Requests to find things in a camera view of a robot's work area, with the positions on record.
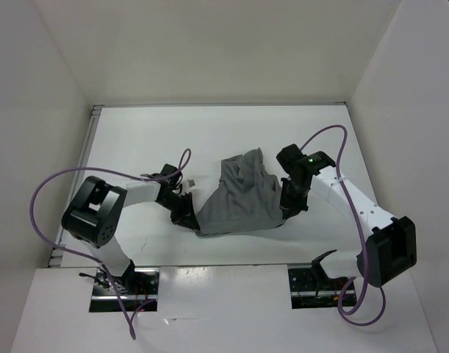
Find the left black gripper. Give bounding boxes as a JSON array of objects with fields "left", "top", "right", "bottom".
[{"left": 157, "top": 190, "right": 199, "bottom": 230}]

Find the grey pleated skirt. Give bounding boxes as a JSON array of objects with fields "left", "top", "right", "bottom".
[{"left": 195, "top": 148, "right": 282, "bottom": 237}]

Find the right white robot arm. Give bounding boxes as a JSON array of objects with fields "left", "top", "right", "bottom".
[{"left": 276, "top": 144, "right": 417, "bottom": 289}]

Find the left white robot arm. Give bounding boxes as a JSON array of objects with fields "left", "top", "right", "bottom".
[{"left": 61, "top": 164, "right": 200, "bottom": 294}]

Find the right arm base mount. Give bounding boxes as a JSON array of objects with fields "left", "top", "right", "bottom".
[{"left": 287, "top": 267, "right": 357, "bottom": 310}]

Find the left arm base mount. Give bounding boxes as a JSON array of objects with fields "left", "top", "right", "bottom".
[{"left": 79, "top": 268, "right": 159, "bottom": 313}]

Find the aluminium table edge rail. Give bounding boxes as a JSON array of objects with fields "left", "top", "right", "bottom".
[{"left": 48, "top": 105, "right": 104, "bottom": 268}]

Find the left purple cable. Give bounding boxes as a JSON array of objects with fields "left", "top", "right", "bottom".
[{"left": 29, "top": 148, "right": 193, "bottom": 340}]

